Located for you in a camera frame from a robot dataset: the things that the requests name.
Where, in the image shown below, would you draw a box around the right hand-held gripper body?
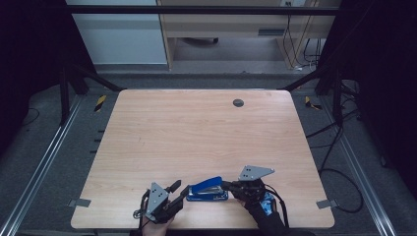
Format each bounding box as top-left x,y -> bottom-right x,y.
231,164 -> 275,207

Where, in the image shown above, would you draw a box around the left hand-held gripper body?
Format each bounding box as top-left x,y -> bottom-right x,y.
143,182 -> 185,225

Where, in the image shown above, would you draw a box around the blue stapler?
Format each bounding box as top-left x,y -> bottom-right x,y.
185,175 -> 230,203

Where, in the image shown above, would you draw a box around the person's left hand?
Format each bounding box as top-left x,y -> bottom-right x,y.
141,212 -> 175,236

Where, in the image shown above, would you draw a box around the person's right hand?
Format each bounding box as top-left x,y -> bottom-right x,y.
240,191 -> 280,228

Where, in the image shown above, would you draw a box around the dark object under desk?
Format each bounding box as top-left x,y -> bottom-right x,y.
181,36 -> 220,46

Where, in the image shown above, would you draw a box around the white cabinet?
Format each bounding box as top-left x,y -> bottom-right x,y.
64,0 -> 168,66

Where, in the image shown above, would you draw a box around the light wooden desk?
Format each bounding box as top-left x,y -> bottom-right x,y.
156,0 -> 342,71

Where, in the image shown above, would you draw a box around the black curtain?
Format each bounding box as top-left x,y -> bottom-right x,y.
317,0 -> 417,200
0,0 -> 96,156

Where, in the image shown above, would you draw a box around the left hand-held gripper cable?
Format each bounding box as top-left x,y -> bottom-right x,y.
132,191 -> 149,231

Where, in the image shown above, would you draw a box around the hand-held gripper cable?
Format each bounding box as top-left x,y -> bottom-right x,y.
132,191 -> 149,231
263,183 -> 291,229

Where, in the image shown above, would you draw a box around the right hand-held gripper cable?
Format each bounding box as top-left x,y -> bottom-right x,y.
263,183 -> 291,229

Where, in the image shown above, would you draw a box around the grey table bracket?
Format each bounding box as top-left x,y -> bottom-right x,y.
67,198 -> 92,208
316,198 -> 339,210

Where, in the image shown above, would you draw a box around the aluminium floor rail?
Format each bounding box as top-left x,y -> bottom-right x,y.
318,95 -> 398,236
0,93 -> 85,236

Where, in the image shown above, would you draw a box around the black frame strut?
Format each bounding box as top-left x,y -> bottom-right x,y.
277,64 -> 344,126
58,63 -> 128,126

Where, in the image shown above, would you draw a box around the cables under wooden desk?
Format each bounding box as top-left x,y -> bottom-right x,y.
282,14 -> 325,72

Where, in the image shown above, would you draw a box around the thin black floor cable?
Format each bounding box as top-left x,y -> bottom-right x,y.
19,106 -> 41,128

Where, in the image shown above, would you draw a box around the black horizontal frame bar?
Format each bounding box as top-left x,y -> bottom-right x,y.
64,4 -> 342,16

